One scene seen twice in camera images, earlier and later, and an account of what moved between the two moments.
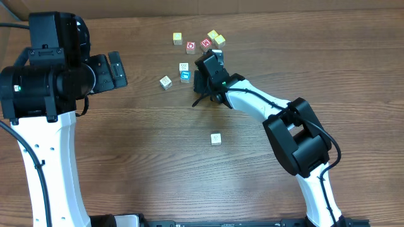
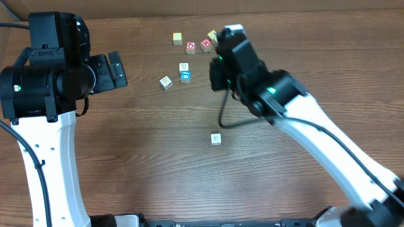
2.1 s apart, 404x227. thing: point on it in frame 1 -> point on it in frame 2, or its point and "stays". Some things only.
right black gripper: (199, 82) -> (221, 82)
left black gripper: (100, 64) stays
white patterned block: (165, 82) stays
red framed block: (216, 139) stays
